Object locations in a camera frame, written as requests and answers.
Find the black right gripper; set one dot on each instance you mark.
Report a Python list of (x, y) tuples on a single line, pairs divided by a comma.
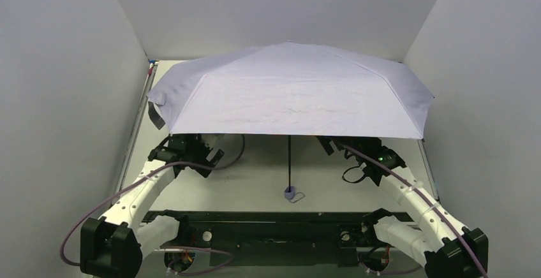
[(328, 145)]

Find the lilac folding umbrella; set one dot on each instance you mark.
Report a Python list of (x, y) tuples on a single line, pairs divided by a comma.
[(293, 89)]

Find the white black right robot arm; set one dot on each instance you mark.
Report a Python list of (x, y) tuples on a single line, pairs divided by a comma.
[(441, 244)]

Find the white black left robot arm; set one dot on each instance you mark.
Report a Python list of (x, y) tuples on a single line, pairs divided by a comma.
[(116, 243)]

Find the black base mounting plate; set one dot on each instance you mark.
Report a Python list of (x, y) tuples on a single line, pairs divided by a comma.
[(276, 238)]

